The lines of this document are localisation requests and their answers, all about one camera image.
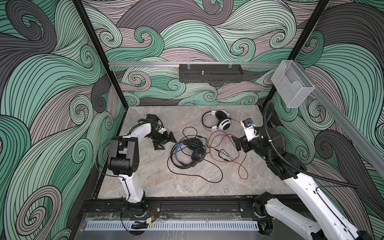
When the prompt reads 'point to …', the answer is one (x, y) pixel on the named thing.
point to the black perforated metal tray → (211, 73)
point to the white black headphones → (224, 123)
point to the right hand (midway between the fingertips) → (243, 132)
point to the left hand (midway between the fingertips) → (171, 143)
